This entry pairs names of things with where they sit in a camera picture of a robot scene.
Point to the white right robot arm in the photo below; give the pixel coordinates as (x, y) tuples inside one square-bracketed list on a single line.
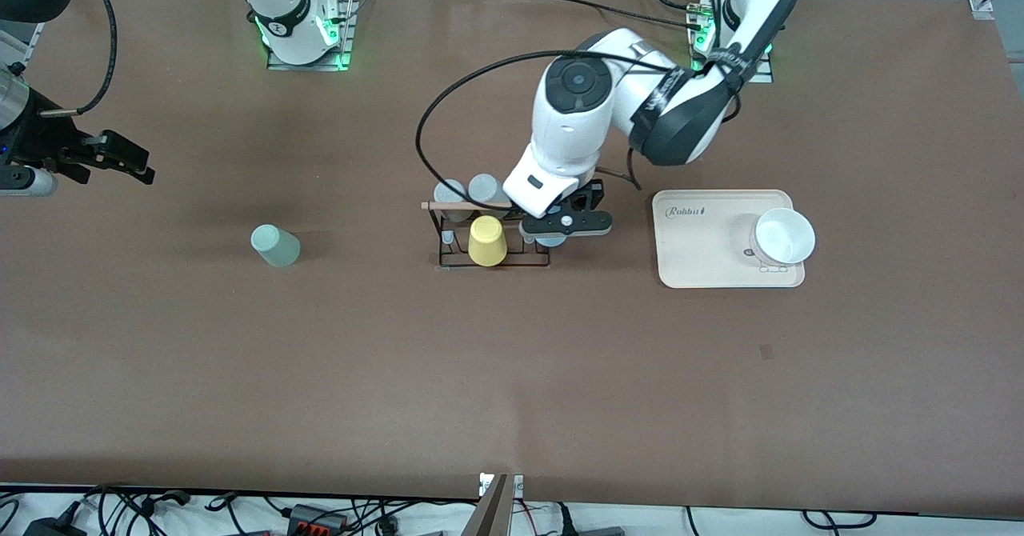
[(280, 8)]

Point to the black box orange buttons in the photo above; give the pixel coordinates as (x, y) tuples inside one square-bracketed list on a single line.
[(308, 514)]

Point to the black power plug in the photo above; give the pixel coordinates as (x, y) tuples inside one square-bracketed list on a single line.
[(566, 520)]

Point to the grey metal post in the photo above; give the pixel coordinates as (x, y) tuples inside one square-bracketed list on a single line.
[(490, 516)]

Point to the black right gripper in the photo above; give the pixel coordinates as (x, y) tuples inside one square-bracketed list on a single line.
[(36, 140)]

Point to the pale green plastic cup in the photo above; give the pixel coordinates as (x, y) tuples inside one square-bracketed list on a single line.
[(276, 248)]

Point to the light blue plastic cup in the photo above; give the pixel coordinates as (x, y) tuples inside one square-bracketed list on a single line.
[(549, 241)]

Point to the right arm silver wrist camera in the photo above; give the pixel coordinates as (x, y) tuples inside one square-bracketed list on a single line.
[(24, 182)]

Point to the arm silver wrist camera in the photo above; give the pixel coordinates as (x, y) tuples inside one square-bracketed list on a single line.
[(588, 222), (24, 182)]

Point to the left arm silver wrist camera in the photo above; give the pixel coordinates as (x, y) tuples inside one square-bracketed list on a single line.
[(588, 222)]

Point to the black power adapter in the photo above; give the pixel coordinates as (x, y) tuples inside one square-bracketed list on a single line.
[(52, 528)]

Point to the white mounting bracket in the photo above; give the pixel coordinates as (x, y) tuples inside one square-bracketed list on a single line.
[(518, 486)]

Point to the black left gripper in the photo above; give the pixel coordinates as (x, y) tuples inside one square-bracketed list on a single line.
[(590, 194)]

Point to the yellow plastic cup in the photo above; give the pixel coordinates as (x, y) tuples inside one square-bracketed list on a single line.
[(487, 242)]

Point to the grey plastic cup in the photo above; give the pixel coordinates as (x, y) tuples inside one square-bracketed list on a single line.
[(484, 188), (450, 192)]

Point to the beige tray with print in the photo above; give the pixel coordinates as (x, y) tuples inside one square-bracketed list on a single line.
[(696, 248)]

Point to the white bowl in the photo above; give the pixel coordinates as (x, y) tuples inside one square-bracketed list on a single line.
[(784, 236)]

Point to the aluminium table edge rail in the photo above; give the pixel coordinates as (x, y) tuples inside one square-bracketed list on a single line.
[(30, 50)]

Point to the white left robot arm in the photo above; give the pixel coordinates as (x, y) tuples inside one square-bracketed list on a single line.
[(696, 112)]

